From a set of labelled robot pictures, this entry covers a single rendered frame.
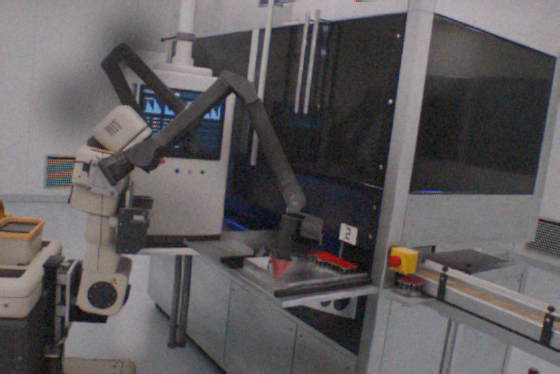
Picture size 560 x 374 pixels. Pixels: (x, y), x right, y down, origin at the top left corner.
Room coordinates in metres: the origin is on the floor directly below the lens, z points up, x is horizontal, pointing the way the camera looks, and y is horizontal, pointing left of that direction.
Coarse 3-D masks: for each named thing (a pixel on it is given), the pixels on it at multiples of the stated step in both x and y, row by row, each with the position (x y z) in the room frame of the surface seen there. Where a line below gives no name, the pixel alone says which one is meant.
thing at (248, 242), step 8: (224, 232) 2.02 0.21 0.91; (232, 232) 2.04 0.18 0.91; (240, 232) 2.07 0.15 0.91; (248, 232) 2.09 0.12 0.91; (256, 232) 2.11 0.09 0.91; (264, 232) 2.14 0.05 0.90; (272, 232) 2.16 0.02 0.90; (224, 240) 1.98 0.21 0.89; (232, 240) 1.93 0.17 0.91; (240, 240) 2.04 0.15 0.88; (248, 240) 2.06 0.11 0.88; (256, 240) 2.07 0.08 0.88; (264, 240) 2.09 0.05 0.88; (272, 240) 2.11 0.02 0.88; (296, 240) 2.15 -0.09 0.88; (240, 248) 1.88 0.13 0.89; (248, 248) 1.83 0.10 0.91; (256, 248) 1.95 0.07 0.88; (296, 248) 1.92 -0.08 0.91; (304, 248) 1.95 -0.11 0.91; (312, 248) 1.97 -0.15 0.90; (320, 248) 1.99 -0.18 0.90
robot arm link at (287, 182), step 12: (252, 96) 1.58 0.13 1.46; (252, 108) 1.60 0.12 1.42; (252, 120) 1.60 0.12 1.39; (264, 120) 1.60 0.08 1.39; (264, 132) 1.59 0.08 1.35; (264, 144) 1.58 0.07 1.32; (276, 144) 1.58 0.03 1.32; (276, 156) 1.57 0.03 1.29; (276, 168) 1.56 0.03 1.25; (288, 168) 1.56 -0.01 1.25; (276, 180) 1.58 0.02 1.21; (288, 180) 1.54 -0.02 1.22; (288, 192) 1.53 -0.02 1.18; (300, 192) 1.53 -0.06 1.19; (288, 204) 1.52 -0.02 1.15
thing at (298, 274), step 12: (312, 252) 1.86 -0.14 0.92; (252, 264) 1.64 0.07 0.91; (264, 264) 1.73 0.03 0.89; (300, 264) 1.80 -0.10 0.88; (264, 276) 1.58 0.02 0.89; (288, 276) 1.64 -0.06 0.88; (300, 276) 1.66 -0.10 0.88; (312, 276) 1.67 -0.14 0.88; (324, 276) 1.69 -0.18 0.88; (336, 276) 1.60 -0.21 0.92; (348, 276) 1.63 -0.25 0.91; (360, 276) 1.66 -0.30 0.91
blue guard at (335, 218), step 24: (240, 168) 2.43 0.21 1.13; (264, 168) 2.26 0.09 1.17; (240, 192) 2.41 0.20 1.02; (264, 192) 2.25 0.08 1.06; (312, 192) 1.98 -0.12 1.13; (336, 192) 1.86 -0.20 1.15; (360, 192) 1.76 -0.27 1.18; (336, 216) 1.85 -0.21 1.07; (360, 216) 1.75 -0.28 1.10; (360, 240) 1.74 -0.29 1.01
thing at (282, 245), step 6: (282, 234) 1.51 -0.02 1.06; (288, 234) 1.51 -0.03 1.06; (294, 234) 1.53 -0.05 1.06; (276, 240) 1.53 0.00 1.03; (282, 240) 1.51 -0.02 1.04; (288, 240) 1.51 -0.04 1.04; (294, 240) 1.52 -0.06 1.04; (264, 246) 1.53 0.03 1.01; (270, 246) 1.53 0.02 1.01; (276, 246) 1.52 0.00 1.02; (282, 246) 1.50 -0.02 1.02; (288, 246) 1.51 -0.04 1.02; (276, 252) 1.48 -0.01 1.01; (282, 252) 1.49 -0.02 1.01; (288, 252) 1.50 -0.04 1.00; (294, 252) 1.53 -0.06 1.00
